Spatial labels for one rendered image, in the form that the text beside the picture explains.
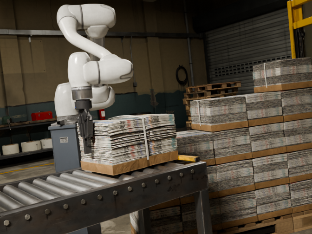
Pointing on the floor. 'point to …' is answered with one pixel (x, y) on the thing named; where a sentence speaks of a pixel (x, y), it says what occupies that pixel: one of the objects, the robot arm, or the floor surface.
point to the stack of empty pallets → (201, 93)
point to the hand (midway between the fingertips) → (87, 146)
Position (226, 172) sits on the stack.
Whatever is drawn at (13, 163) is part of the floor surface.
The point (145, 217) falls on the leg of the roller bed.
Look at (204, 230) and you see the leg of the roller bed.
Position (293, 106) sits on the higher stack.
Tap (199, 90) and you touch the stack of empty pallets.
